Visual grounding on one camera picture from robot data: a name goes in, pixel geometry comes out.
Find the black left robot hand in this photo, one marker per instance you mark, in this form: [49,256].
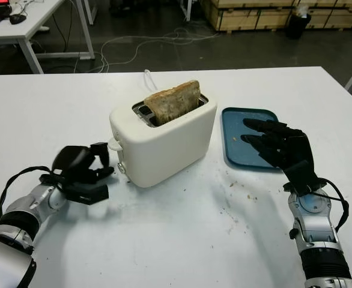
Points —
[74,162]

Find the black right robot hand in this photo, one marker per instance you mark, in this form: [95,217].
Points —
[296,153]

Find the white toaster lever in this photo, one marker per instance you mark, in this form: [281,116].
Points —
[115,145]

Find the white two-slot toaster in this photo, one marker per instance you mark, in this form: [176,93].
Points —
[170,150]

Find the brown bread slice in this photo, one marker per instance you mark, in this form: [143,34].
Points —
[173,102]

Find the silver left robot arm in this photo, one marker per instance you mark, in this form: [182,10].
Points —
[20,210]

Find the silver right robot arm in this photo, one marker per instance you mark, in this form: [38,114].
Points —
[317,228]

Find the small bread crumb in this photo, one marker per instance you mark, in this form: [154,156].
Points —
[251,197]
[233,184]

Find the blue plastic tray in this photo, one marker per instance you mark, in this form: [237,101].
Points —
[233,147]

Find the black trash bin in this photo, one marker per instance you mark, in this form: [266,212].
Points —
[298,26]

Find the white shoe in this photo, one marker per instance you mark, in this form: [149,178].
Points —
[44,28]

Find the white office desk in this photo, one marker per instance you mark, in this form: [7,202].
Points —
[29,28]

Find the stacked wooden crates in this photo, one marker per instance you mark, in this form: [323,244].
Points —
[248,15]

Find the black computer mouse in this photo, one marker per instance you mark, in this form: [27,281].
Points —
[17,19]

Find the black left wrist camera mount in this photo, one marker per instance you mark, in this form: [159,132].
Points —
[89,193]

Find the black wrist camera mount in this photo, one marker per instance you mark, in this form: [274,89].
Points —
[89,193]
[285,188]

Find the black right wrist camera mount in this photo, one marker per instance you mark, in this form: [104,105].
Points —
[285,188]

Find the white desk frame leg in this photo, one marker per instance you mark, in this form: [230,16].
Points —
[185,9]

